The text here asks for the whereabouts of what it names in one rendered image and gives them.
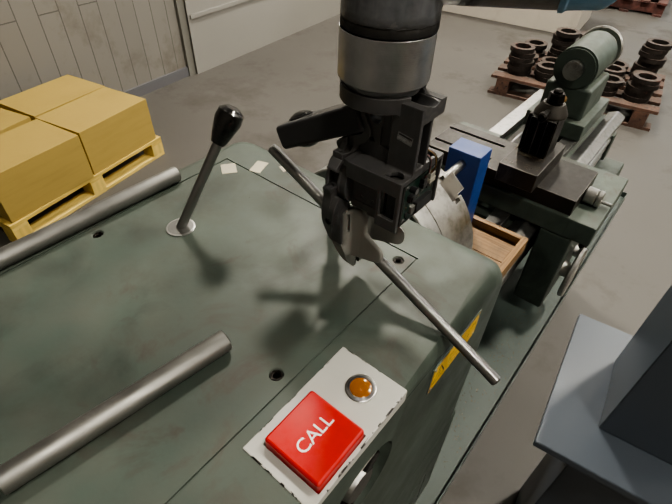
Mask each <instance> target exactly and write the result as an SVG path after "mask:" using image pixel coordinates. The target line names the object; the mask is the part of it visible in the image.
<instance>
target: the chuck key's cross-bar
mask: <svg viewBox="0 0 672 504"><path fill-rule="evenodd" d="M268 152H269V153H270V154H271V155H272V156H273V157H274V158H275V159H276V160H277V161H278V163H279V164H280V165H281V166H282V167H283V168H284V169H285V170H286V171H287V172H288V173H289V174H290V175H291V176H292V177H293V178H294V179H295V180H296V182H297V183H298V184H299V185H300V186H301V187H302V188H303V189H304V190H305V191H306V192H307V193H308V194H309V195H310V196H311V197H312V198H313V199H314V200H315V202H316V203H317V204H318V205H319V206H320V207H322V200H323V193H322V192H321V191H320V190H319V189H318V188H317V187H316V186H315V185H314V184H313V182H312V181H311V180H310V179H309V178H308V177H307V176H306V175H305V174H304V173H303V172H302V171H301V170H300V169H299V168H298V167H297V166H296V165H295V163H294V162H293V161H292V160H291V159H290V158H289V157H288V156H287V155H286V154H285V153H284V152H283V151H282V150H281V149H280V148H279V147H278V146H277V145H276V144H273V145H272V146H271V147H270V148H269V150H268ZM375 265H376V266H377V267H378V268H379V269H380V270H381V271H382V272H383V273H384V274H385V275H386V276H387V277H388V278H389V279H390V280H391V281H392V282H393V283H394V284H395V285H396V286H397V287H398V288H399V289H400V290H401V291H402V293H403V294H404V295H405V296H406V297H407V298H408V299H409V300H410V301H411V302H412V303H413V304H414V305H415V306H416V307H417V308H418V309H419V310H420V311H421V312H422V313H423V314H424V315H425V316H426V317H427V318H428V320H429V321H430V322H431V323H432V324H433V325H434V326H435V327H436V328H437V329H438V330H439V331H440V332H441V333H442V334H443V335H444V336H445V337H446V338H447V339H448V340H449V341H450V342H451V343H452V344H453V345H454V346H455V348H456V349H457V350H458V351H459V352H460V353H461V354H462V355H463V356H464V357H465V358H466V359H467V360H468V361H469V362H470V363H471V364H472V365H473V366H474V367H475V368H476V369H477V370H478V371H479V372H480V373H481V375H482V376H483V377H484V378H485V379H486V380H487V381H488V382H489V383H490V384H491V385H495V384H497V383H498V382H499V381H500V379H501V376H500V375H499V374H498V373H497V372H496V371H495V370H494V369H493V368H492V367H491V366H490V365H489V364H488V363H487V362H486V361H485V360H484V359H483V358H482V357H481V356H480V355H479V354H478V353H477V352H476V351H475V350H474V349H473V348H472V347H471V346H470V345H469V344H468V343H467V342H466V341H465V340H464V339H463V338H462V337H461V336H460V335H459V334H458V332H457V331H456V330H455V329H454V328H453V327H452V326H451V325H450V324H449V323H448V322H447V321H446V320H445V319H444V318H443V317H442V316H441V315H440V314H439V313H438V312H437V311H436V310H435V309H434V308H433V307H432V306H431V305H430V304H429V303H428V302H427V301H426V300H425V299H424V298H423V297H422V296H421V295H420V294H419V293H418V292H417V291H416V289H415V288H414V287H413V286H412V285H411V284H410V283H409V282H408V281H407V280H406V279H405V278H404V277H403V276H402V275H401V274H400V273H399V272H398V271H397V270H396V269H395V268H394V267H393V266H392V265H391V264H390V263H389V262H388V261H387V260H386V259H385V258H384V257H383V260H382V261H381V262H379V263H375Z"/></svg>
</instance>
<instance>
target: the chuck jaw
mask: <svg viewBox="0 0 672 504"><path fill-rule="evenodd" d="M447 175H448V176H447V177H446V178H444V179H443V180H442V179H441V177H440V178H439V180H440V181H441V182H440V183H439V184H440V185H441V186H442V187H443V189H444V190H445V191H446V193H447V194H448V196H449V197H450V199H451V200H452V202H453V201H455V203H456V202H457V200H456V199H455V198H457V197H458V196H459V195H458V194H459V193H460V192H461V191H462V190H463V189H464V188H463V186H462V185H461V183H460V182H459V181H458V179H457V178H456V176H455V175H454V173H453V172H452V171H451V172H449V173H448V174H447Z"/></svg>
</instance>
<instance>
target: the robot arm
mask: <svg viewBox="0 0 672 504"><path fill-rule="evenodd" d="M615 1H617V0H341V2H340V22H339V34H338V65H337V73H338V77H339V78H340V92H339V96H340V99H341V100H342V102H343V103H341V104H337V105H334V106H331V107H327V108H324V109H320V110H317V111H314V112H313V111H311V110H300V111H298V112H296V113H294V114H293V115H292V116H291V118H290V119H289V121H288V122H285V123H283V124H281V125H278V126H277V128H276V131H277V134H278V136H279V139H280V141H281V144H282V146H283V148H285V149H289V148H293V147H298V146H299V147H311V146H314V145H316V144H317V143H318V142H320V141H324V140H329V139H333V138H338V137H341V138H340V139H338V140H337V146H338V148H336V149H335V150H333V155H332V156H331V158H330V160H329V163H328V165H327V172H326V178H325V185H324V186H323V200H322V207H321V215H322V221H323V224H324V227H325V229H326V232H327V234H328V236H329V238H330V239H331V240H332V242H333V244H334V246H335V248H336V250H337V251H338V253H339V254H340V256H341V257H342V258H343V259H344V260H345V261H346V262H347V263H349V264H351V265H352V266H354V265H355V264H356V260H357V261H360V260H361V258H362V259H365V260H368V261H371V262H374V263H379V262H381V261H382V260H383V252H382V250H381V248H380V247H379V246H378V245H377V244H376V243H375V241H374V240H378V241H383V242H388V243H392V244H401V243H402V242H403V241H404V238H405V233H404V230H403V229H402V228H401V227H400V226H401V225H402V224H403V223H405V222H406V221H407V220H408V219H409V218H410V217H412V216H413V215H414V214H416V213H417V212H418V211H419V210H420V209H422V208H423V207H424V206H425V205H426V204H427V203H429V202H430V200H432V201H433V200H434V199H435V194H436V189H437V185H438V180H439V175H440V170H441V166H442V161H443V156H444V153H443V152H440V151H438V150H435V149H433V148H430V147H429V143H430V138H431V132H432V127H433V122H434V119H435V118H436V117H438V116H439V115H441V114H442V113H444V111H445V106H446V101H447V96H445V95H442V94H439V93H436V92H433V91H430V90H427V89H426V86H427V83H428V82H429V80H430V76H431V70H432V64H433V58H434V52H435V46H436V40H437V34H438V30H439V26H440V20H441V14H442V9H443V5H456V6H470V7H492V8H513V9H535V10H557V13H563V12H565V11H590V10H601V9H604V8H606V7H608V6H610V5H611V4H613V3H614V2H615ZM342 136H343V137H342ZM350 201H351V204H352V205H353V206H352V205H350ZM373 239H374V240H373Z"/></svg>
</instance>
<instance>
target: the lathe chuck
mask: <svg viewBox="0 0 672 504"><path fill-rule="evenodd" d="M447 176H448V175H447V174H446V173H445V172H444V171H443V170H442V169H441V170H440V175H439V178H440V177H441V179H442V180H443V179H444V178H446V177H447ZM440 182H441V181H440V180H438V185H437V189H436V194H435V199H434V200H433V201H432V200H430V202H429V203H427V204H426V205H425V206H426V208H427V209H428V211H429V212H430V214H431V215H432V217H433V219H434V220H435V222H436V224H437V226H438V228H439V230H440V232H441V235H442V236H444V237H446V238H448V239H450V240H453V241H455V242H457V243H459V244H461V245H463V246H465V247H467V248H469V249H471V250H472V246H473V228H472V222H471V218H470V214H469V211H468V208H467V206H466V203H465V201H464V199H463V197H462V195H459V196H458V197H457V198H455V199H456V200H457V202H456V203H455V201H453V202H452V200H451V199H450V197H449V196H448V194H447V193H446V191H445V190H444V189H443V187H442V186H441V185H440V184H439V183H440Z"/></svg>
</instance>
